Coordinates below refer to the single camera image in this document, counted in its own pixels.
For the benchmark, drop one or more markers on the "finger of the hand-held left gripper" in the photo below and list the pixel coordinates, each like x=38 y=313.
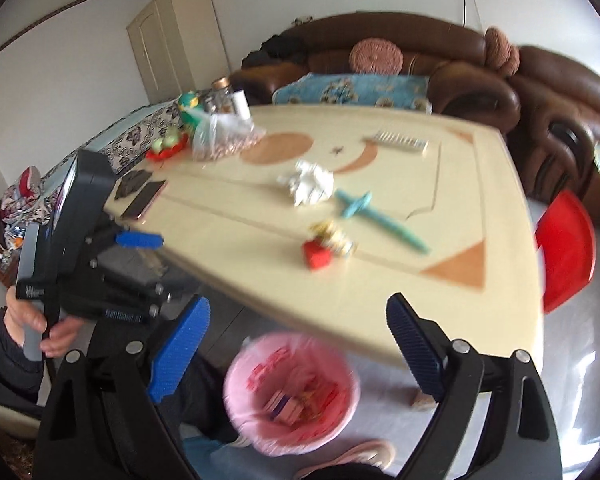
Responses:
x=140 y=290
x=137 y=240

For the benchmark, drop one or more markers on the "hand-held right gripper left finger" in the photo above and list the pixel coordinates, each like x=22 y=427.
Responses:
x=180 y=350

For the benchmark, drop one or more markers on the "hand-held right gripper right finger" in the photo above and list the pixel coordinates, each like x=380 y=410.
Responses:
x=417 y=345

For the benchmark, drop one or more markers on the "pink-lined trash bin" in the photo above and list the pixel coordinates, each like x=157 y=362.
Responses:
x=260 y=360

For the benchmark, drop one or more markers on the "red and gold card box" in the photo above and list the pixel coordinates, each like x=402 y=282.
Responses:
x=320 y=396

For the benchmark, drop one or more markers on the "blue medicine box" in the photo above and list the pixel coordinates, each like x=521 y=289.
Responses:
x=280 y=402

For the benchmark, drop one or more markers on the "person's left forearm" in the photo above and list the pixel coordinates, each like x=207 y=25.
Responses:
x=5 y=365

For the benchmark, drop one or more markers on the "person's left hand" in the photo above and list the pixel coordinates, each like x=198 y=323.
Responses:
x=60 y=335

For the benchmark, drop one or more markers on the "pink smartphone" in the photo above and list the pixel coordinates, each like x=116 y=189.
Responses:
x=144 y=201

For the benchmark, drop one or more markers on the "person's leg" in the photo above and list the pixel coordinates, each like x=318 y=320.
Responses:
x=205 y=400

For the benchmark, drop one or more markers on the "colourful cloth pile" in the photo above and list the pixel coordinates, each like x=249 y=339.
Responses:
x=22 y=205

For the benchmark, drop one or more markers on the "red plate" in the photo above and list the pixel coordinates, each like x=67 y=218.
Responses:
x=167 y=152

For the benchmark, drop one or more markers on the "green fruit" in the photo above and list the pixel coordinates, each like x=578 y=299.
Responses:
x=172 y=136
x=158 y=146

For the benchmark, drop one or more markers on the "teal toy sword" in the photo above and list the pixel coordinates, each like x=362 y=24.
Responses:
x=380 y=220

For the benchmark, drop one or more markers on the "pink shoe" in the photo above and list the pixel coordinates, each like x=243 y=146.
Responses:
x=350 y=457

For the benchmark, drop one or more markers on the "clear bag of nuts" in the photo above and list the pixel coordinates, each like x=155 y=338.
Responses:
x=225 y=140

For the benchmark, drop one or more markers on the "small red box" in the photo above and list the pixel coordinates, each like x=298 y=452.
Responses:
x=317 y=255

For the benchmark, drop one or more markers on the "gold foil wrapper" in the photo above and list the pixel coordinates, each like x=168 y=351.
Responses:
x=335 y=237

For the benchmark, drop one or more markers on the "green cartoon water bottle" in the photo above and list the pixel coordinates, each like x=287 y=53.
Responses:
x=190 y=112

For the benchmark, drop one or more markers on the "small glass jar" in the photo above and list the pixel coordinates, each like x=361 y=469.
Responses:
x=209 y=104

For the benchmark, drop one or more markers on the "glass bottle with bronze cap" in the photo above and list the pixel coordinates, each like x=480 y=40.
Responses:
x=223 y=95

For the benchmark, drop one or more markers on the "white bottle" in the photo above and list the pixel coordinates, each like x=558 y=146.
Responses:
x=240 y=104

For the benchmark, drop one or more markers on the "red plastic stool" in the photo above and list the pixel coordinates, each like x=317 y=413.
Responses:
x=567 y=250

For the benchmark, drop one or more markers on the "crumpled white tissue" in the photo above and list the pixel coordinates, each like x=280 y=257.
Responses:
x=307 y=180

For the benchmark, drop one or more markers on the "cream wardrobe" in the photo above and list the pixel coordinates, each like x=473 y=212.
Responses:
x=180 y=45

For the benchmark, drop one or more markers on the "white remote control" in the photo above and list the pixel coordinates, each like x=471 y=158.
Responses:
x=395 y=141

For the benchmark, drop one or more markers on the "dark clothing pile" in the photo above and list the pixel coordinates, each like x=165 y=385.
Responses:
x=275 y=50

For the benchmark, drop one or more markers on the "blue patterned cushion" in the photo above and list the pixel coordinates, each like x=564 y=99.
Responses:
x=350 y=91

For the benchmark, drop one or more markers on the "brown leather armchair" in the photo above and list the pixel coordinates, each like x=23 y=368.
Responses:
x=565 y=95

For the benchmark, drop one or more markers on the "round pink knitted cushion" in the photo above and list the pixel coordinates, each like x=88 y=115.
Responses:
x=376 y=56
x=500 y=50

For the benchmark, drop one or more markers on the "brown leather sofa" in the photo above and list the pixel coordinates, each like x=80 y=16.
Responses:
x=405 y=35

